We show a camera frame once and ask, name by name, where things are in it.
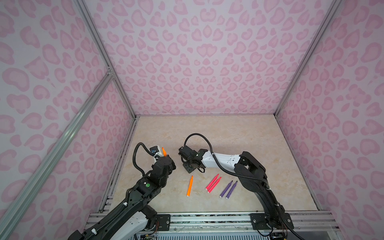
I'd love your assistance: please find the pink marker pen right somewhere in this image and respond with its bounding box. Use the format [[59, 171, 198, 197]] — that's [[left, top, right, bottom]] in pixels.
[[208, 177, 221, 193]]

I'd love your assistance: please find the purple marker pen left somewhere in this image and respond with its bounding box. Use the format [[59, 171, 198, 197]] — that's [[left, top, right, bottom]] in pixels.
[[220, 181, 233, 198]]

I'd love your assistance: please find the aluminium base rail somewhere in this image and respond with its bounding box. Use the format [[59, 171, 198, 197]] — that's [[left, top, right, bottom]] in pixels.
[[80, 211, 343, 240]]

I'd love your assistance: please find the aluminium corner frame post right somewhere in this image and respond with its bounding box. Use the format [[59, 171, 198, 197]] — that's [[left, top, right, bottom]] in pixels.
[[274, 0, 344, 119]]

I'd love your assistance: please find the aluminium diagonal frame bar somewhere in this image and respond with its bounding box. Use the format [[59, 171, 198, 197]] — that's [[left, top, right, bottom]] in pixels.
[[1, 73, 114, 240]]

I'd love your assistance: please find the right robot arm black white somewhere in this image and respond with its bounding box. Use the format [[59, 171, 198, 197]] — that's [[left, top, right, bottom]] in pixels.
[[179, 146, 294, 231]]

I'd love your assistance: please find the aluminium corner frame post left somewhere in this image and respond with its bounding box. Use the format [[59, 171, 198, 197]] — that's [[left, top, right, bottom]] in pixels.
[[73, 0, 137, 120]]

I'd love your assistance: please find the pink marker pen left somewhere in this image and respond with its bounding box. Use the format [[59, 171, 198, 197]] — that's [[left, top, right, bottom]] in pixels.
[[206, 174, 219, 191]]

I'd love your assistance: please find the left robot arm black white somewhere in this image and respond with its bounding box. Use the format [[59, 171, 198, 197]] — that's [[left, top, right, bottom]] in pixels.
[[68, 156, 176, 240]]

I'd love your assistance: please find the pink marker pen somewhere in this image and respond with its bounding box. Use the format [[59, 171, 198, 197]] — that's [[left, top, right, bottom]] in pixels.
[[208, 177, 221, 193], [206, 174, 219, 191]]

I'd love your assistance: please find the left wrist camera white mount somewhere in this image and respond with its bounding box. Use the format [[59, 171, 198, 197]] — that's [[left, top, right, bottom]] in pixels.
[[150, 146, 163, 162]]

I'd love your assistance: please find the aluminium corner frame post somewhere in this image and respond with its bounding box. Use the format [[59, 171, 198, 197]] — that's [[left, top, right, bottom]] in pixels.
[[73, 0, 137, 120], [274, 0, 344, 119]]

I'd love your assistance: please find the purple marker pen right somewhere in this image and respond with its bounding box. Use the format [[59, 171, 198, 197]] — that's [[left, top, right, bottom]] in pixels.
[[226, 181, 238, 199]]

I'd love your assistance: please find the purple marker pen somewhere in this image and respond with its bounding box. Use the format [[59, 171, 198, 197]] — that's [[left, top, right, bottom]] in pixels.
[[220, 181, 233, 198], [226, 181, 238, 199]]

